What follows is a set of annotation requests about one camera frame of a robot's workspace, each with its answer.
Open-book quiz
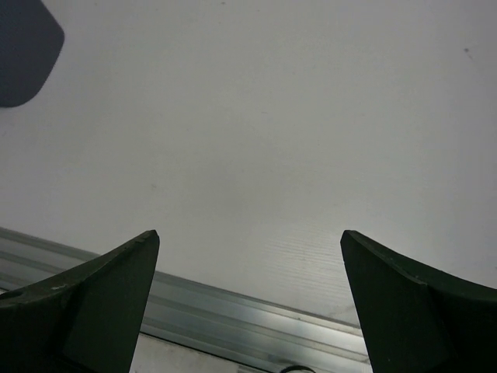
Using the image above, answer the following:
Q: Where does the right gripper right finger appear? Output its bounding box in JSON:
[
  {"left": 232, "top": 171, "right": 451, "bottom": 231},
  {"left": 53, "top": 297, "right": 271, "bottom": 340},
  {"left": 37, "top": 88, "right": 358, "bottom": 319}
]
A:
[{"left": 340, "top": 230, "right": 496, "bottom": 372}]

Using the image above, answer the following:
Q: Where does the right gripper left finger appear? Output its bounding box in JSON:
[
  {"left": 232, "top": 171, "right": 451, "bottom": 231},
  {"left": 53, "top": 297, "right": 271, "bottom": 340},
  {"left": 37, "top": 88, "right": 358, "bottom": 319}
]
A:
[{"left": 1, "top": 230, "right": 159, "bottom": 372}]

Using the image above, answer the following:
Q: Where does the grey mesh waste bin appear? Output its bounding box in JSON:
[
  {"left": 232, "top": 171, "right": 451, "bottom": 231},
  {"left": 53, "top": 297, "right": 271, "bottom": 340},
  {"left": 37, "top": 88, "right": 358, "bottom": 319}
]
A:
[{"left": 1, "top": 0, "right": 64, "bottom": 108}]

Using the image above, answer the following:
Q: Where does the aluminium rail frame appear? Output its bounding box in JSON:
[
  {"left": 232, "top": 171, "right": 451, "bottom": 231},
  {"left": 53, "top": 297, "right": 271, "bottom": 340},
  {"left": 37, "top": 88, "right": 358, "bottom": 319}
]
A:
[{"left": 0, "top": 227, "right": 370, "bottom": 373}]

